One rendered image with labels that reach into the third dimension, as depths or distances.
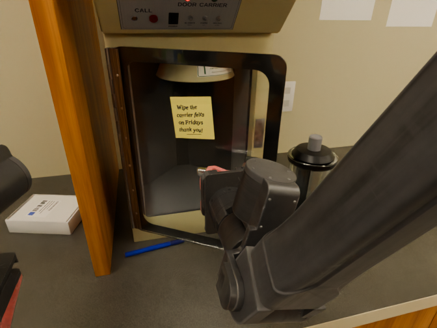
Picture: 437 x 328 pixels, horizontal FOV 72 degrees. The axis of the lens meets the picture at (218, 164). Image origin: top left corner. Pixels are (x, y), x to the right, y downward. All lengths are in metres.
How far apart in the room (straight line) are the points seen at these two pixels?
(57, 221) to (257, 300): 0.65
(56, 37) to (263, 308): 0.44
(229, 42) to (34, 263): 0.63
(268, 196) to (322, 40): 0.97
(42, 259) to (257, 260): 0.61
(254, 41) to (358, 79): 0.77
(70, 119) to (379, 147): 0.46
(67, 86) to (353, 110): 1.12
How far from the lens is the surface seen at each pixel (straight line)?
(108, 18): 0.55
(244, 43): 0.63
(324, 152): 0.68
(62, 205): 0.90
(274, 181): 0.30
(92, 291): 0.70
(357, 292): 0.72
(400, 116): 0.18
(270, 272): 0.26
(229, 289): 0.29
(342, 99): 1.32
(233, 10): 0.55
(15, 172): 0.40
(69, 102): 0.53
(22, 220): 0.89
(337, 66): 1.27
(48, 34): 0.52
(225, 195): 0.40
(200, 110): 0.52
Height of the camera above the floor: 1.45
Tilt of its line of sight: 27 degrees down
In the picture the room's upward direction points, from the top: 1 degrees clockwise
